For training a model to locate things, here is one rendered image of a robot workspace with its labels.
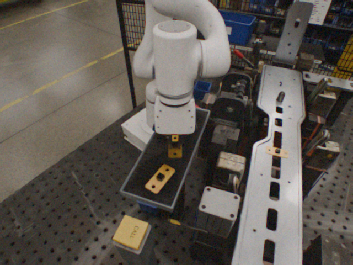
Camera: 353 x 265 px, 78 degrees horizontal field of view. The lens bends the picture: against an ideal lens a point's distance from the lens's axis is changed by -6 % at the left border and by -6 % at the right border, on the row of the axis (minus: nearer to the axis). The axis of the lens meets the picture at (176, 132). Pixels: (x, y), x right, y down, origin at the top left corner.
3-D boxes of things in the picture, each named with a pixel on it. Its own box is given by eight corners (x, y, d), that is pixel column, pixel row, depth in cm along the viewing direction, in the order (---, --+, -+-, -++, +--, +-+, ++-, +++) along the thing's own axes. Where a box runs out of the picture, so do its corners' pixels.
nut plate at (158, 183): (156, 194, 56) (156, 191, 55) (144, 186, 57) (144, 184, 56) (175, 170, 61) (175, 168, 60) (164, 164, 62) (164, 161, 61)
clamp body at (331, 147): (307, 204, 103) (347, 158, 78) (281, 197, 105) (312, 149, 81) (307, 187, 109) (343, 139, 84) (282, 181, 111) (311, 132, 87)
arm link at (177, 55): (194, 73, 55) (155, 75, 54) (198, 16, 45) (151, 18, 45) (199, 94, 49) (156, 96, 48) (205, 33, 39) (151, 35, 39)
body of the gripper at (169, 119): (151, 102, 50) (154, 137, 59) (198, 102, 51) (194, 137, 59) (153, 83, 56) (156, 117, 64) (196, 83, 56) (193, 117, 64)
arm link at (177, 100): (153, 96, 49) (153, 107, 51) (194, 96, 49) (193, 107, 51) (155, 74, 55) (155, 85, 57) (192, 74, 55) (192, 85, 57)
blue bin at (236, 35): (246, 46, 141) (250, 25, 132) (201, 36, 151) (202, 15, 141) (252, 36, 151) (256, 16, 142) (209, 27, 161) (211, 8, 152)
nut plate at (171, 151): (181, 157, 64) (182, 155, 63) (167, 157, 64) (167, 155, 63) (181, 135, 70) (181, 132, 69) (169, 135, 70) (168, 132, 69)
